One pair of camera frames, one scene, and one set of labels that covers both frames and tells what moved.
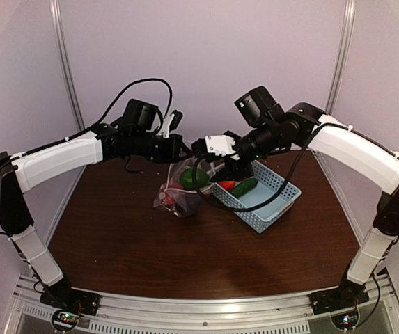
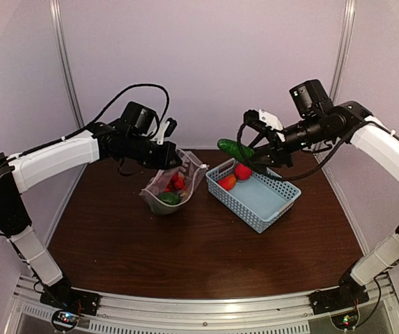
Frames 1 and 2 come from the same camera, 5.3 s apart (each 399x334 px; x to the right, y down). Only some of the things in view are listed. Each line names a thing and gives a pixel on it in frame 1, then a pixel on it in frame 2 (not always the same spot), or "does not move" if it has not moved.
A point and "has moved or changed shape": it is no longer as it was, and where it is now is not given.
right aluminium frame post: (342, 58) does not move
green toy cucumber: (242, 187) has moved or changed shape
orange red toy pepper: (227, 184) does not move
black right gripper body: (263, 140) to (313, 131)
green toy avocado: (201, 177) to (170, 198)
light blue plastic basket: (269, 183) does not move
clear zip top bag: (180, 194) has moved or changed shape
